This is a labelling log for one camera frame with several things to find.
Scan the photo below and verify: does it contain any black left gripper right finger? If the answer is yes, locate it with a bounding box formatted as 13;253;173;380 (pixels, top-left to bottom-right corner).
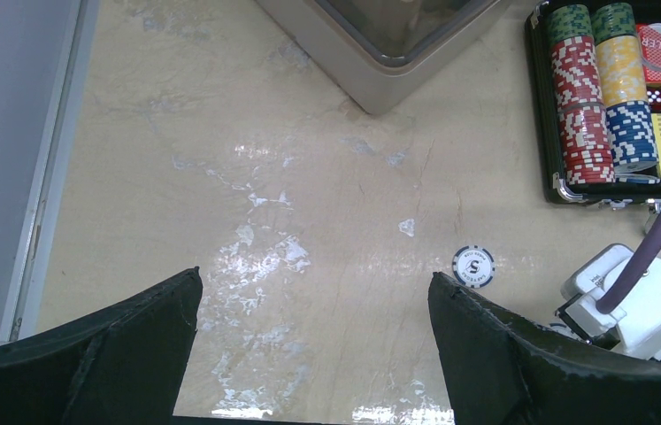
428;272;661;424

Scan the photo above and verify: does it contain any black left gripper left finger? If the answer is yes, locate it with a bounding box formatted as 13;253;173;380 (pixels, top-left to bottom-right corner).
0;268;203;424

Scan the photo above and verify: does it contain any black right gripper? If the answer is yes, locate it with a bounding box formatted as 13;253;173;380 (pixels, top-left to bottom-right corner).
556;243;661;362

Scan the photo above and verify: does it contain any white dealer chip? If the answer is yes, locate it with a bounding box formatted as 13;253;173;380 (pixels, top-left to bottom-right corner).
452;245;496;289

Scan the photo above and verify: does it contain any black poker set case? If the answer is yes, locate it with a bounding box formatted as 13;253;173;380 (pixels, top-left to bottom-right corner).
523;1;661;205

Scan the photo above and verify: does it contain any yellow blue chip row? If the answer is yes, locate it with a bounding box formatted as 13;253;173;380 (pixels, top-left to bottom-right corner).
591;2;658;174

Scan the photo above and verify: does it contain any red white chip row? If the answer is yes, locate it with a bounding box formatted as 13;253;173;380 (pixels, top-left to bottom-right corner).
546;4;615;185

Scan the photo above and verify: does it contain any translucent brown plastic box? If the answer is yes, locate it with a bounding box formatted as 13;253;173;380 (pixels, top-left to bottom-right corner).
258;0;509;115

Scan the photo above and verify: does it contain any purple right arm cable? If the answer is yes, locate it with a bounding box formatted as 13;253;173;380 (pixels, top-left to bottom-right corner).
595;155;661;315

